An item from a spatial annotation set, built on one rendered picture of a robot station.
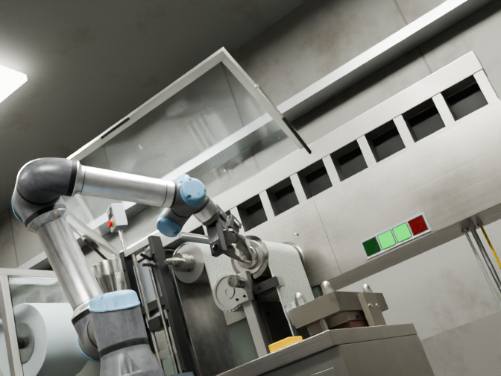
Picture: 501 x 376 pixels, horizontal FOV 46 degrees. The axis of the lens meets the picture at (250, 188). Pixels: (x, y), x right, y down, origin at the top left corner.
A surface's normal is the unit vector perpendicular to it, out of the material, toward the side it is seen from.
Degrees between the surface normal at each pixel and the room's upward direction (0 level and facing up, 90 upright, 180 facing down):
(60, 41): 180
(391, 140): 90
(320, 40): 90
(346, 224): 90
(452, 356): 90
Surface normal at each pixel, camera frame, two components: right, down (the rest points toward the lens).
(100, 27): 0.29, 0.88
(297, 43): -0.54, -0.16
